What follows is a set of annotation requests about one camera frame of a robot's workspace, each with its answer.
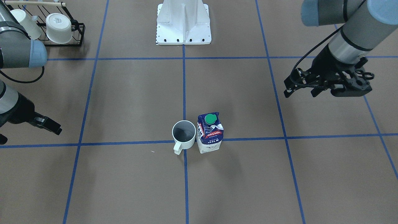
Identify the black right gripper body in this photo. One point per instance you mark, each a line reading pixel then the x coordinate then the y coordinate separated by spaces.
pixel 22 111

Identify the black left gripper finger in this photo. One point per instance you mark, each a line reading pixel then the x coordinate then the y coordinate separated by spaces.
pixel 291 87
pixel 316 90

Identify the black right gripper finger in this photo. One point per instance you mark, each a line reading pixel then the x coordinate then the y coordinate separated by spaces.
pixel 44 122

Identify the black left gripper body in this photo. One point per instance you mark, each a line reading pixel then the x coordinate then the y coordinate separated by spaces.
pixel 327 65

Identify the blue white milk carton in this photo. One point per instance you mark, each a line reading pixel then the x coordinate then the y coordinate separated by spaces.
pixel 210 132

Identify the white ribbed mug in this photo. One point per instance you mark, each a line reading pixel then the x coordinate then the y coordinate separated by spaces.
pixel 183 133

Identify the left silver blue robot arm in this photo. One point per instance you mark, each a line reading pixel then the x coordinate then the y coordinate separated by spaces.
pixel 365 24

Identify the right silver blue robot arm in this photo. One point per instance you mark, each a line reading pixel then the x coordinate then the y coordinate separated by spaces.
pixel 18 50

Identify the white upturned cup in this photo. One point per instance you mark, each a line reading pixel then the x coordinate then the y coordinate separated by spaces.
pixel 58 28

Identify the white mug with lettering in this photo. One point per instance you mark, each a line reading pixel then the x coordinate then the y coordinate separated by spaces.
pixel 31 27

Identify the brown paper table mat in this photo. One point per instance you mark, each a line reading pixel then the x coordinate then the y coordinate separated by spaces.
pixel 117 97

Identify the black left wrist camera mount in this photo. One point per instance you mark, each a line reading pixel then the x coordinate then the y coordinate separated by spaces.
pixel 352 83

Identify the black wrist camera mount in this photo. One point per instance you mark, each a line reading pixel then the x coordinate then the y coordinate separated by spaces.
pixel 3 139
pixel 352 83

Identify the black wire cup rack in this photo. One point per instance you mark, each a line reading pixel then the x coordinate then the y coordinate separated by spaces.
pixel 39 10

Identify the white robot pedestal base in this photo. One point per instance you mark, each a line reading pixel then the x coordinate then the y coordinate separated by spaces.
pixel 183 22

